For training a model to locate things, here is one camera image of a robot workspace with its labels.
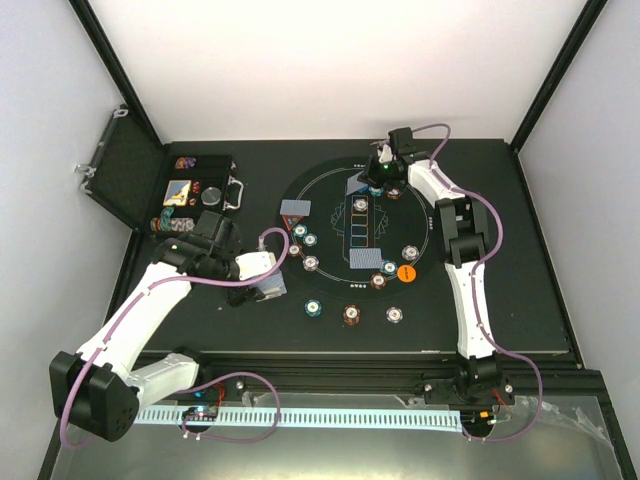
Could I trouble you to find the deck of playing cards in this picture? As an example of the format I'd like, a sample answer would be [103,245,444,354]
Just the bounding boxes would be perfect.
[254,271,287,302]

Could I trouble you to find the card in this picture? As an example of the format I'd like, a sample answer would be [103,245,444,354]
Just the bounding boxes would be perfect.
[345,173,369,196]
[279,199,312,217]
[348,248,384,270]

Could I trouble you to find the purple chip mat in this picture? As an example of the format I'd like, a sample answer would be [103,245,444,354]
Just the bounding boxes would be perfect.
[353,198,368,212]

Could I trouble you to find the red poker chip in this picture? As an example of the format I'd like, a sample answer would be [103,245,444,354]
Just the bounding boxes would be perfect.
[288,244,301,257]

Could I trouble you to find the teal poker chip stack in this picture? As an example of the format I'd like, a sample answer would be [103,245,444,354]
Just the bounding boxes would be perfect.
[304,299,322,317]

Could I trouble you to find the red triangular all-in button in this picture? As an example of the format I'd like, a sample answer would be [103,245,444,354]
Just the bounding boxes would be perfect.
[282,215,303,231]

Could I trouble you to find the orange round blind button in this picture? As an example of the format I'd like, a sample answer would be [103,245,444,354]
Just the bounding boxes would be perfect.
[396,264,417,283]

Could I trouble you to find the red-brown poker chip stack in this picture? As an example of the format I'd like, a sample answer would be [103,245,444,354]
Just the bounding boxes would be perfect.
[343,304,361,326]

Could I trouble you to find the purple poker chip stack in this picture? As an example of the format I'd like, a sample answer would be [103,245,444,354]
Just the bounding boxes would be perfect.
[386,307,404,324]

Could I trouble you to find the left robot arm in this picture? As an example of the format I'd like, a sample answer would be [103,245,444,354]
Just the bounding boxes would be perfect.
[49,212,290,448]

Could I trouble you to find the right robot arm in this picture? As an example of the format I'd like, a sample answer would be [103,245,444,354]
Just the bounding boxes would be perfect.
[360,127,502,404]

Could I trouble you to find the round black poker mat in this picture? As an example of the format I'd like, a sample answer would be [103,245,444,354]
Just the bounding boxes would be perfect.
[283,157,444,303]

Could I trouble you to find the chips row in case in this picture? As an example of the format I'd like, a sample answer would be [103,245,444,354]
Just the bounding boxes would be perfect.
[149,208,196,233]

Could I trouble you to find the clear dealer button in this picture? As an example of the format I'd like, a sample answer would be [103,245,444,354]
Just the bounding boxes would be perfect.
[201,187,222,206]

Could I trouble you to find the card box in case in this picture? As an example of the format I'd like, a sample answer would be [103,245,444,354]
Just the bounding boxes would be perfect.
[162,180,192,207]

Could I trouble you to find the purple chips in case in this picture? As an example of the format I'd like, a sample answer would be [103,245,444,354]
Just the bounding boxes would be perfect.
[175,157,197,170]

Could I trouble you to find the black poker chip case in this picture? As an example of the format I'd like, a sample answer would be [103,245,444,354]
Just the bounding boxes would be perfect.
[75,105,244,236]

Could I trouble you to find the light blue slotted strip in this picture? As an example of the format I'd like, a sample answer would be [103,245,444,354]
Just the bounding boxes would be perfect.
[135,405,462,433]

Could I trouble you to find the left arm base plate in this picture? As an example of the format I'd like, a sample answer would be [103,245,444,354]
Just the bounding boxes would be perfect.
[176,374,246,403]

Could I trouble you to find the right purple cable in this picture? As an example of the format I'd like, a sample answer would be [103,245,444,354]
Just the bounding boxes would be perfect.
[410,122,544,444]

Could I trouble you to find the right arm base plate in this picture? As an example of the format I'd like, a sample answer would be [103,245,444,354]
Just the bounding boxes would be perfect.
[423,375,514,406]

